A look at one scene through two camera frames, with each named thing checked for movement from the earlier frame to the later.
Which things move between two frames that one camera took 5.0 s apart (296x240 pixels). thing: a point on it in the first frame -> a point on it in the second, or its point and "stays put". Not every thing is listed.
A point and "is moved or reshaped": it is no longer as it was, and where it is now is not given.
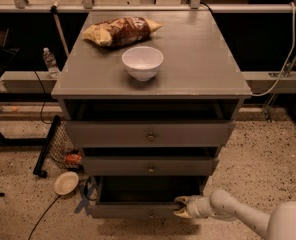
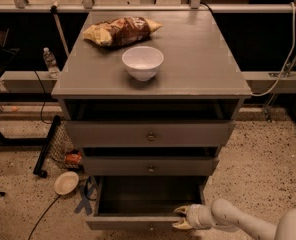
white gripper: x=193 y=205 -> x=195 y=216
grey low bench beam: x=23 y=82 stays put
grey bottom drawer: x=144 y=196 is moved or reshaped
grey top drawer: x=150 y=133 stays put
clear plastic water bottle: x=51 y=63 stays put
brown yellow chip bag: x=121 y=31 stays put
